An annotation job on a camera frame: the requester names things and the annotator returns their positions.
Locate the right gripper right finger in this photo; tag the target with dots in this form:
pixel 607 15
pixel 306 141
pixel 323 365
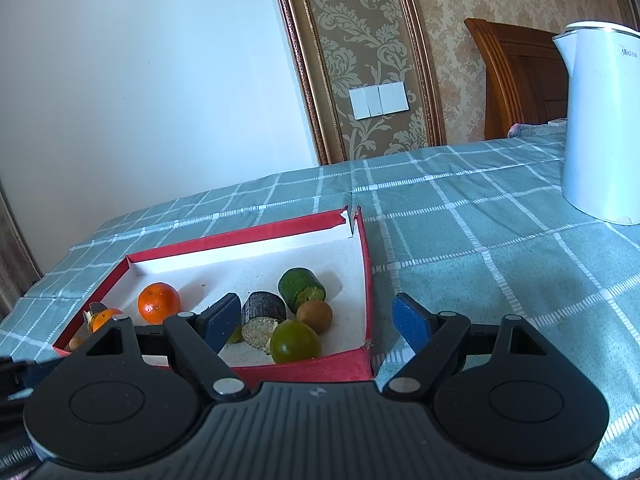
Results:
pixel 502 393

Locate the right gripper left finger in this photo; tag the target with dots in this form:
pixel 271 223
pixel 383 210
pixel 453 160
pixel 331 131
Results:
pixel 132 393

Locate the brown longan fruit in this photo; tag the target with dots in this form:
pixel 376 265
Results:
pixel 316 314
pixel 75 343

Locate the orange mandarin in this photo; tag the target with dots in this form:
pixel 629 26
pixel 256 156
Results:
pixel 157 302
pixel 100 318

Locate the brown sugarcane piece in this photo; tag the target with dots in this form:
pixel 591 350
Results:
pixel 93 308

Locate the dark purple yam piece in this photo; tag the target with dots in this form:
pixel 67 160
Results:
pixel 261 314

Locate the green tomato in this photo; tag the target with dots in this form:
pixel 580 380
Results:
pixel 236 336
pixel 294 341

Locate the green cucumber piece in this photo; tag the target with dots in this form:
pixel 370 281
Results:
pixel 299 285

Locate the beige patterned curtain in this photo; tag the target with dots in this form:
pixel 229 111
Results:
pixel 18 270

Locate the green plaid bed sheet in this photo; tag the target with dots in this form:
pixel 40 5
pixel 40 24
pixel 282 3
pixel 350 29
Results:
pixel 481 229

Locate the red shallow cardboard box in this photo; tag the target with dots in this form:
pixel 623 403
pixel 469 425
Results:
pixel 332 244

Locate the white electric kettle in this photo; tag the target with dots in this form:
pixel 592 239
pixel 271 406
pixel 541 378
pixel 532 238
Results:
pixel 601 161

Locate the pink clothes by headboard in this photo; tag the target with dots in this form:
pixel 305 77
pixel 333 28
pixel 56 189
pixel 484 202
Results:
pixel 526 130

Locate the wooden headboard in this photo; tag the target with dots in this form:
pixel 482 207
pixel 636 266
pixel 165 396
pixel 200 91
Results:
pixel 526 78

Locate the gold framed wallpaper panel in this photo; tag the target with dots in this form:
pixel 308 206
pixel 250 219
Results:
pixel 340 45

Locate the white wall switch panel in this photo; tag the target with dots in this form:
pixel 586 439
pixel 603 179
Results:
pixel 380 100

